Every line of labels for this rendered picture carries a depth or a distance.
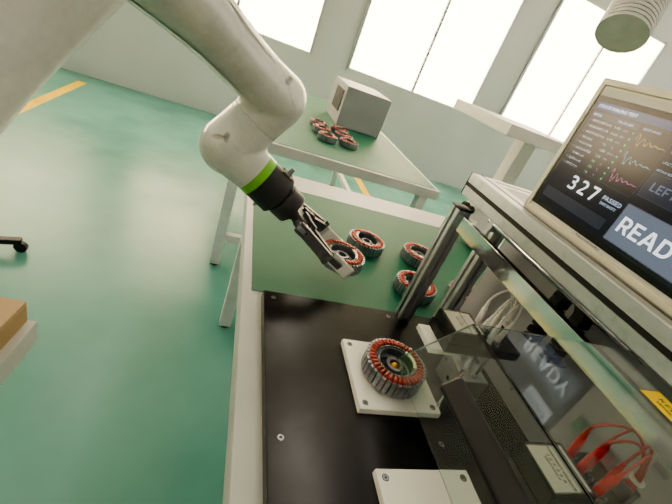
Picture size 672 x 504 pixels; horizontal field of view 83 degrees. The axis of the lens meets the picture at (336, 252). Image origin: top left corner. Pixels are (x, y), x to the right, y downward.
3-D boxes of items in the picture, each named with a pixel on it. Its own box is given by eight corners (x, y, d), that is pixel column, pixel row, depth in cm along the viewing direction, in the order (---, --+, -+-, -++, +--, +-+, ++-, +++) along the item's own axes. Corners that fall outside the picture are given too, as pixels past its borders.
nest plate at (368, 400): (357, 413, 60) (360, 408, 59) (340, 342, 72) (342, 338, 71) (438, 419, 64) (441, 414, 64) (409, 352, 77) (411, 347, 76)
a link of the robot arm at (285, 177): (243, 186, 83) (239, 203, 76) (282, 150, 81) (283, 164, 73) (263, 204, 86) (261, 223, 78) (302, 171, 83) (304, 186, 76)
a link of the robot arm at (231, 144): (189, 138, 77) (182, 150, 68) (233, 94, 75) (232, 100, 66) (241, 187, 84) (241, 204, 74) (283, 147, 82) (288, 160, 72)
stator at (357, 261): (318, 270, 85) (324, 256, 83) (314, 245, 95) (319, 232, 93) (363, 282, 88) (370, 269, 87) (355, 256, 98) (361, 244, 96)
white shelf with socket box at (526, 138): (440, 253, 132) (512, 123, 110) (405, 206, 162) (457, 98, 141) (519, 271, 143) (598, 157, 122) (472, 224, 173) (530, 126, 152)
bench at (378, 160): (201, 267, 203) (230, 130, 168) (226, 154, 356) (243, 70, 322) (385, 300, 238) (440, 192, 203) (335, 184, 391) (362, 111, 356)
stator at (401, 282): (387, 291, 98) (393, 279, 96) (397, 274, 107) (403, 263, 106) (427, 312, 96) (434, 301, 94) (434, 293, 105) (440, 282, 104)
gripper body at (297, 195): (294, 193, 76) (324, 223, 81) (292, 178, 84) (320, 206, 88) (267, 216, 78) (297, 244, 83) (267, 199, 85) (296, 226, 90)
